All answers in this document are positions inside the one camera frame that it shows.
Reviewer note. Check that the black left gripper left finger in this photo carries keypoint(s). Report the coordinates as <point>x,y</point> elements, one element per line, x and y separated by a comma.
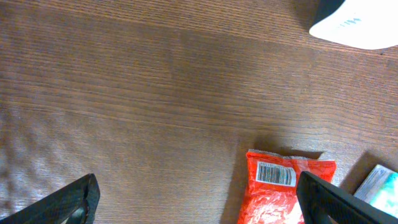
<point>75,203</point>

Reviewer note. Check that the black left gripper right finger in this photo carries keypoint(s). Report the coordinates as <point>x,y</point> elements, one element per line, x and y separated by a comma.
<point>322,202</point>

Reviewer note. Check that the red snack packet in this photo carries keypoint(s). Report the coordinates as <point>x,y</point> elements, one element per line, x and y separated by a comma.
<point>270,195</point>

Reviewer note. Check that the teal tissue packet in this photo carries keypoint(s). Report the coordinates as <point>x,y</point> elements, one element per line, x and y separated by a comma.
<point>379,189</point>

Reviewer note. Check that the white black barcode scanner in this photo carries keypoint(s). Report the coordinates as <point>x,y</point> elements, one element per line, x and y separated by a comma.
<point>362,24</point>

